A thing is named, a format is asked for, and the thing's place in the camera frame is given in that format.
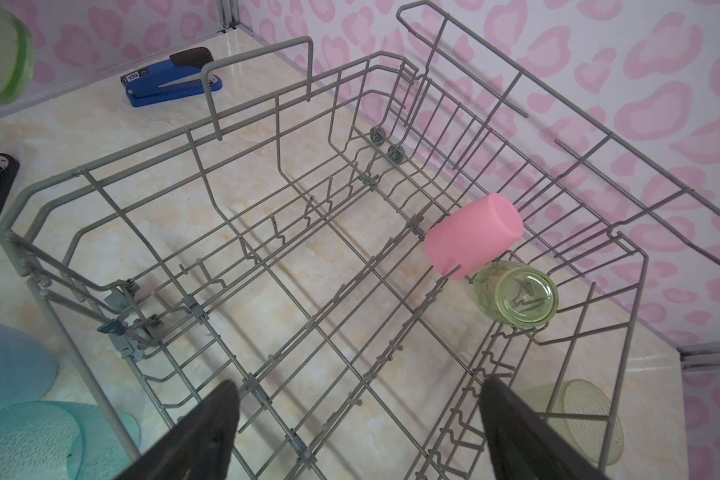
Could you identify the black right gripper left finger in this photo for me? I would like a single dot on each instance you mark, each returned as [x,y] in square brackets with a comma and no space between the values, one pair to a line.
[199,446]

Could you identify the blue stapler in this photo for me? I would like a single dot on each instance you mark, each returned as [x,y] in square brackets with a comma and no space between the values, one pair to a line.
[175,78]

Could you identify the white blue ceramic mug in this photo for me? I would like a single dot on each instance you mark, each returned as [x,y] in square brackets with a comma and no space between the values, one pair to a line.
[27,368]

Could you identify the pink plastic cup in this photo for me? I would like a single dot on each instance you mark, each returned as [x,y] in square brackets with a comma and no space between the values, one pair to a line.
[473,236]

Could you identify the yellow-green translucent cup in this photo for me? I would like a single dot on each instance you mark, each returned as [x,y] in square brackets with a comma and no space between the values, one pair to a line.
[515,294]

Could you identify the olive translucent cup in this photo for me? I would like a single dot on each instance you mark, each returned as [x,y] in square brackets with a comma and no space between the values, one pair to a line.
[579,413]

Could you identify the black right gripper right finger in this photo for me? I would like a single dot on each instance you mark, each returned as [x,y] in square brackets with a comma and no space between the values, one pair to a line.
[521,445]

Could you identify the teal translucent cup left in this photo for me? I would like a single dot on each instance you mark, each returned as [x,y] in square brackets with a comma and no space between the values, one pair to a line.
[59,440]

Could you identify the grey wire dish rack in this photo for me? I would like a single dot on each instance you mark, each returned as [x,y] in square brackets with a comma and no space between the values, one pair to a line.
[274,237]

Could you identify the bright green translucent cup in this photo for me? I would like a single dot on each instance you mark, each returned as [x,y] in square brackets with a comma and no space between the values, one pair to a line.
[16,57]

